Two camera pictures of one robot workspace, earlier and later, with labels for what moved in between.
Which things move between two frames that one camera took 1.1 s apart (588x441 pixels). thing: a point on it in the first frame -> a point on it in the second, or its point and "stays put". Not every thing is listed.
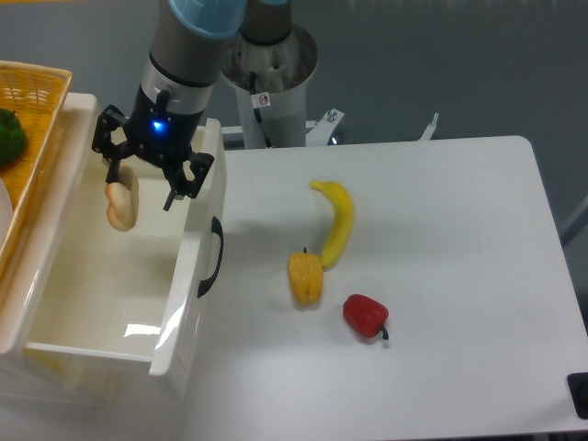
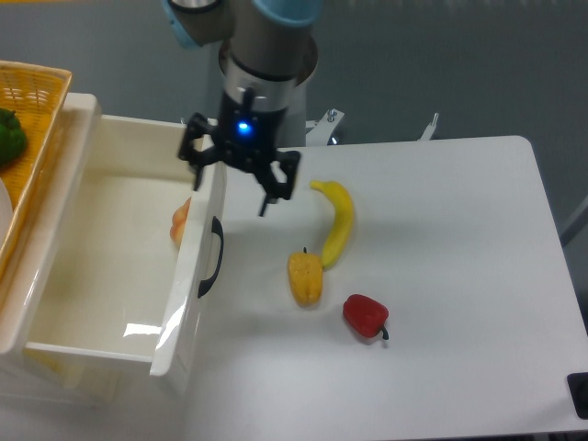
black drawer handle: [216, 227] stays put
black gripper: [163, 136] -> [249, 137]
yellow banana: [343, 220] stays put
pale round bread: [122, 199] -> [178, 222]
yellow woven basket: [36, 94] stays put
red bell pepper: [366, 316] stays put
